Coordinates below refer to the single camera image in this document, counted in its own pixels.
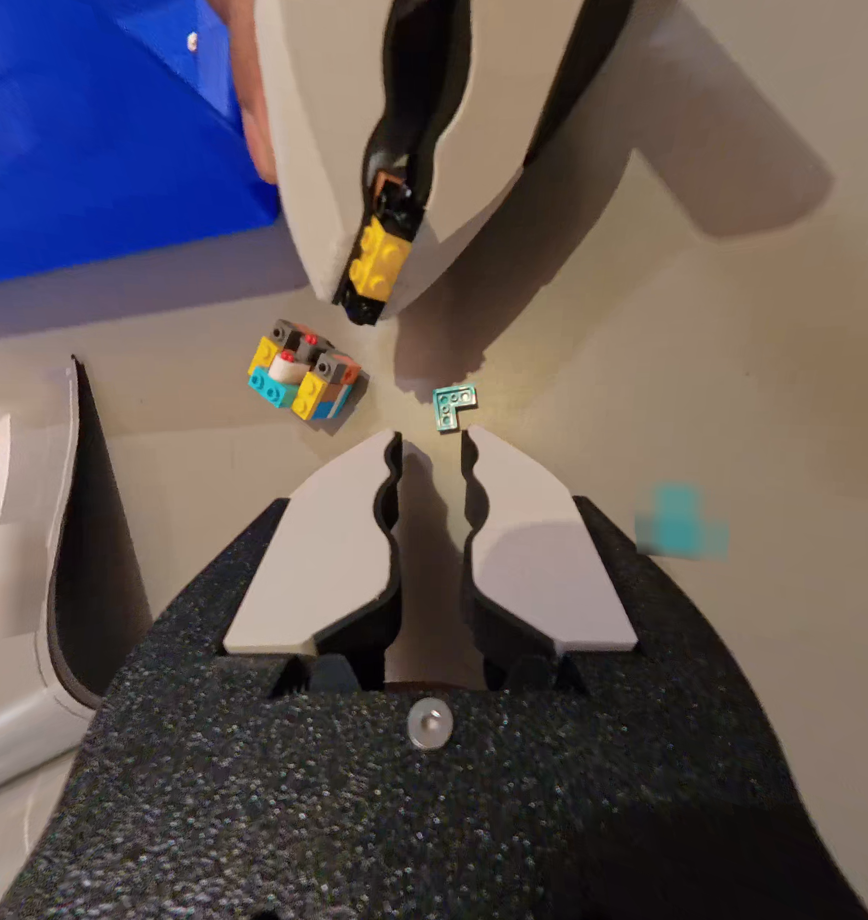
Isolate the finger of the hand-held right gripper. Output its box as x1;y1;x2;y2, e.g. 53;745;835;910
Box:
256;0;424;306
383;0;637;321

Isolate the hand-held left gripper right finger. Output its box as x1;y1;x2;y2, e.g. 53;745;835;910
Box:
461;424;639;669

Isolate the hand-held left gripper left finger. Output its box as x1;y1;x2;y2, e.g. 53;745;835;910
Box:
221;430;405;669

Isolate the yellow and black brick assembly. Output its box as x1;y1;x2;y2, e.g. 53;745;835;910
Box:
332;169;417;326

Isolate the teal corner plate brick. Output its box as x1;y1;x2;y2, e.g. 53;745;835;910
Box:
432;384;479;434

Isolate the person's right hand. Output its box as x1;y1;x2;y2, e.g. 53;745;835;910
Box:
207;0;282;186

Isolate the multicoloured brick model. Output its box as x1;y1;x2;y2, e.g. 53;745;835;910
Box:
247;318;369;421

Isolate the blue storage bin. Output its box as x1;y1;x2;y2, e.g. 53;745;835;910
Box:
0;0;284;288

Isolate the brick instruction booklet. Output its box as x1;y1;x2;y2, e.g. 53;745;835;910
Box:
0;352;154;795

